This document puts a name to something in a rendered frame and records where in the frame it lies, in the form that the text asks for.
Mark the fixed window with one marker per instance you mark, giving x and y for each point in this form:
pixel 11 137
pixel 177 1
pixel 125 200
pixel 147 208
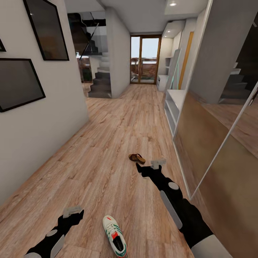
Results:
pixel 79 66

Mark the gym shoe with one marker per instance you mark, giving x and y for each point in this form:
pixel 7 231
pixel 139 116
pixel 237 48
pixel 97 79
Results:
pixel 115 236

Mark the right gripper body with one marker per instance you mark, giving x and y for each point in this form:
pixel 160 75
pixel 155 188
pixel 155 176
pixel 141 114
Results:
pixel 150 172

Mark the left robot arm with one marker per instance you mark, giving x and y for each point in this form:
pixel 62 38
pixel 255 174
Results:
pixel 53 242

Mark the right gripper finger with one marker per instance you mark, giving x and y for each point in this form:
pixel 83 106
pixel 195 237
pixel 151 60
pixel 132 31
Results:
pixel 139 168

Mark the sandal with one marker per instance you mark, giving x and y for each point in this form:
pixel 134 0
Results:
pixel 137 157

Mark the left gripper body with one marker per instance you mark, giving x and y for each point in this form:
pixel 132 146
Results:
pixel 74 219

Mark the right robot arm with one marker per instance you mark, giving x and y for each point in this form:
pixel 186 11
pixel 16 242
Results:
pixel 200 239

